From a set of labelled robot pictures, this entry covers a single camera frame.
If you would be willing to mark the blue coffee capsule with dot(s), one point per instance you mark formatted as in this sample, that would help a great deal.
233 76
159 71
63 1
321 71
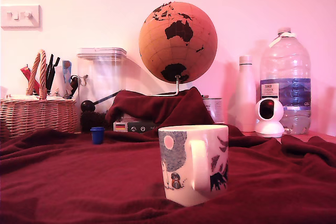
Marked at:
97 136

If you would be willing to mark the black utensil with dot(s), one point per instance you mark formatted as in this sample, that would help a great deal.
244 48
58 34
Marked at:
49 72
54 69

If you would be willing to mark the metal tin can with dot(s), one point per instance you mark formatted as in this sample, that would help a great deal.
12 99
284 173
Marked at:
214 108

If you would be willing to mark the red packet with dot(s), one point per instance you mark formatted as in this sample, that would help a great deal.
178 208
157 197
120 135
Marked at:
26 73

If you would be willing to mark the box with German flag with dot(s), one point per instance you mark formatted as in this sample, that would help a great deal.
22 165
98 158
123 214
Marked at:
136 128

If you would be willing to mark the clear plastic container with lid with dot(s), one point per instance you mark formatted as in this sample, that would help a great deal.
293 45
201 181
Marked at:
105 77

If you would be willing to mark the small white round camera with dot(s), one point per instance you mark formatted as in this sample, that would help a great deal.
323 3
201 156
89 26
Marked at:
270 127

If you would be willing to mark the white insulated bottle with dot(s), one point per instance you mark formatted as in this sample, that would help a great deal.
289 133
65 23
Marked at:
245 98

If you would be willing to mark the cork globe on metal stand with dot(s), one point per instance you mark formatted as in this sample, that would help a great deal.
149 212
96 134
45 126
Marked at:
178 51

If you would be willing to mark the dark red cloth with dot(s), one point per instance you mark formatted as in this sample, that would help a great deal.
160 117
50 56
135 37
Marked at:
78 176

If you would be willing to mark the pale blue card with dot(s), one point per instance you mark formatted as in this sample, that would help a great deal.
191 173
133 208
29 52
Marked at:
66 70

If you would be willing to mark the large clear water bottle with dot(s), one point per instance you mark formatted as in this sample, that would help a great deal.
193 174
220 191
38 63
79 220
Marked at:
286 64

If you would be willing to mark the white light switch plate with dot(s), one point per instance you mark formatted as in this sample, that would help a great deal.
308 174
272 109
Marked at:
21 22

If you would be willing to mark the black ball-ended tool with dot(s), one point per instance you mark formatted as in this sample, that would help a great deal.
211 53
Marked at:
88 106

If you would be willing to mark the white illustrated mug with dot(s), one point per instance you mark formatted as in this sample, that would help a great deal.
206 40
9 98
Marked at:
181 197

